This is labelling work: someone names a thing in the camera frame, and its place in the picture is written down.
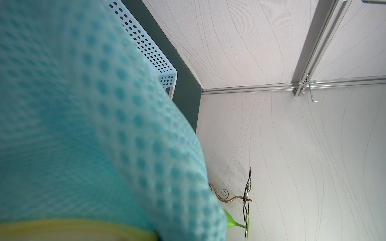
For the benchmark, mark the teal mesh laundry bag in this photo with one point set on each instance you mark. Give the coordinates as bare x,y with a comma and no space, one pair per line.
92,147

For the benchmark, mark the dark green table mat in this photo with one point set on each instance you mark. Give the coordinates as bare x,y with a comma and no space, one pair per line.
187,95

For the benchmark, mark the light blue plastic basket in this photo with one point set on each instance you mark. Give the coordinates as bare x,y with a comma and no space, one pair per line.
155,58

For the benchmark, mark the black scrolled metal stand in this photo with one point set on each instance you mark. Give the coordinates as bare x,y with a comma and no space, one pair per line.
224,197

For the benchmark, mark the green round disc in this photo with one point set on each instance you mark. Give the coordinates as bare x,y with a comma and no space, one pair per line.
247,225

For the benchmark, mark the right metal hook bracket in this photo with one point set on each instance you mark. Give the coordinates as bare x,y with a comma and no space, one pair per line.
309,89

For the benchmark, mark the aluminium top rail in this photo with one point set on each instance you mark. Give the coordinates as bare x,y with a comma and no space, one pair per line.
325,22

